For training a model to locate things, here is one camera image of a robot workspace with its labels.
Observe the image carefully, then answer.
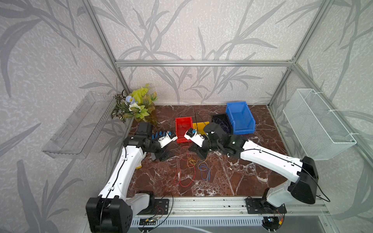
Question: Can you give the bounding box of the blue grey work glove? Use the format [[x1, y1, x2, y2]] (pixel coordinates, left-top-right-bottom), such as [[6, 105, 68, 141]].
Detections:
[[152, 131, 169, 161]]

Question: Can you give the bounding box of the artificial plant in vase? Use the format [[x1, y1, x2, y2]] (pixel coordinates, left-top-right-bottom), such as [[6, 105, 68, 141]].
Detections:
[[111, 83, 158, 126]]

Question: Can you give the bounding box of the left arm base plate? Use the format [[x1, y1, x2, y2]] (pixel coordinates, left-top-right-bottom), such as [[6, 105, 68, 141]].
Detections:
[[145, 199, 171, 215]]

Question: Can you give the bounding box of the blue plastic bin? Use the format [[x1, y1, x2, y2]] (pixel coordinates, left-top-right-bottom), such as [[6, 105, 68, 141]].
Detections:
[[226, 102, 255, 135]]

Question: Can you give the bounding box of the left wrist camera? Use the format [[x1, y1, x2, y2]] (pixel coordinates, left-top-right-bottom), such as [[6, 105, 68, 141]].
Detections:
[[158, 131, 178, 148]]

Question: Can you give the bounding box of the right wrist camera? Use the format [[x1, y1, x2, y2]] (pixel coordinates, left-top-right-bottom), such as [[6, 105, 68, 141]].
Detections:
[[184, 128, 205, 148]]

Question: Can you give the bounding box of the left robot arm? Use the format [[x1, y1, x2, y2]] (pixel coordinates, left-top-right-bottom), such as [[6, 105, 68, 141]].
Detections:
[[85, 122, 177, 233]]

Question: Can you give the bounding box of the clear plastic wall shelf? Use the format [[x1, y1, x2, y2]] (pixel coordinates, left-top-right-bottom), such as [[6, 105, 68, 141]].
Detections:
[[42, 92, 116, 159]]

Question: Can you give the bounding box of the red plastic bin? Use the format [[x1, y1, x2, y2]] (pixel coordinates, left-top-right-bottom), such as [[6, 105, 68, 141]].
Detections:
[[175, 116, 193, 143]]

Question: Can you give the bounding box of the white wire mesh basket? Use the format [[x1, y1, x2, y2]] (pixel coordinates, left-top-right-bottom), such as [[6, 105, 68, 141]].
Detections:
[[283, 89, 356, 160]]

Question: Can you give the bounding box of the black plastic bin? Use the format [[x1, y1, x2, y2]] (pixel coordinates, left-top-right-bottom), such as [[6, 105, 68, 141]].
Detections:
[[212, 113, 233, 135]]

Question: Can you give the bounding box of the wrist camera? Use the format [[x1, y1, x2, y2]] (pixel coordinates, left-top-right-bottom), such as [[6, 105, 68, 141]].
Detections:
[[184, 128, 205, 148], [158, 131, 178, 148]]

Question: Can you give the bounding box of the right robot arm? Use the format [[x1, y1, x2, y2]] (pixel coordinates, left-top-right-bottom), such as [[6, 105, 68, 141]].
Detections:
[[185, 123, 319, 209]]

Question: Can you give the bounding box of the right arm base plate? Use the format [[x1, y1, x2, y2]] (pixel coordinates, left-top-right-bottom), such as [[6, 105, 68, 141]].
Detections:
[[245, 197, 287, 215]]

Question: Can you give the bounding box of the yellow plastic bin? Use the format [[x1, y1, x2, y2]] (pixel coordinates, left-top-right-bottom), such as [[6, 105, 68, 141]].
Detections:
[[192, 121, 210, 135]]

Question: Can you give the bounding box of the white knit work glove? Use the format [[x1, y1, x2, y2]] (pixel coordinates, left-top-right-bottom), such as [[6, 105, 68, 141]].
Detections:
[[136, 152, 147, 170]]

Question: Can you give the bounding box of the aluminium front rail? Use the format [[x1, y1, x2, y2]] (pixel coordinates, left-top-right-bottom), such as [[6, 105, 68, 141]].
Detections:
[[84, 196, 330, 218]]

